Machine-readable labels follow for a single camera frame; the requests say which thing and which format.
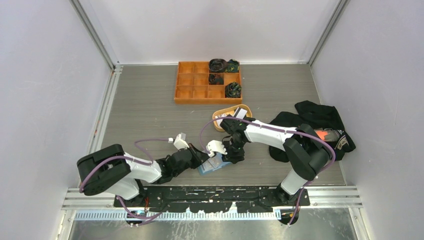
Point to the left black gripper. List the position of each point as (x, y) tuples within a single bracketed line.
[(202, 156)]

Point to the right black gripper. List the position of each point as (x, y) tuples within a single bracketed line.
[(234, 158)]

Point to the blue leather card holder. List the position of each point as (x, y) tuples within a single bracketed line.
[(207, 164)]

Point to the white patterned card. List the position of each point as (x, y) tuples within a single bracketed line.
[(226, 114)]

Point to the black and white card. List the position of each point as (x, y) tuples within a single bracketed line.
[(240, 113)]

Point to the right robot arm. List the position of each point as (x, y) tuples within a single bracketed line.
[(306, 152)]

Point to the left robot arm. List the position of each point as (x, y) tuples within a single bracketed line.
[(112, 170)]

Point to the oval wooden tray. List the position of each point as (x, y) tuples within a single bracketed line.
[(217, 123)]

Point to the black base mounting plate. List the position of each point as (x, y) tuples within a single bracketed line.
[(214, 199)]

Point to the orange compartment organizer tray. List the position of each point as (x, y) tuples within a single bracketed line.
[(192, 86)]

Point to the dark rolled sock middle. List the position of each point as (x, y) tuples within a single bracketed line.
[(215, 79)]

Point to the dark rolled sock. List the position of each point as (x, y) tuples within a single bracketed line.
[(215, 79), (217, 65)]

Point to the green rolled sock top right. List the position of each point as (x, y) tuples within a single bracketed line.
[(233, 66)]

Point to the dark rolled sock top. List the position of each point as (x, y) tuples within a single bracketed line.
[(217, 65)]

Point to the black garment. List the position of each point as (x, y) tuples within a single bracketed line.
[(319, 117)]

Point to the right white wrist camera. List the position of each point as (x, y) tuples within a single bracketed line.
[(214, 147)]

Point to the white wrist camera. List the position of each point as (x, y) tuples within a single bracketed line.
[(179, 141), (214, 147)]

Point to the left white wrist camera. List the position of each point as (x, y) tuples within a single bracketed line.
[(179, 141)]

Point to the aluminium frame rail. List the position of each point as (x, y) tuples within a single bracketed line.
[(102, 209)]

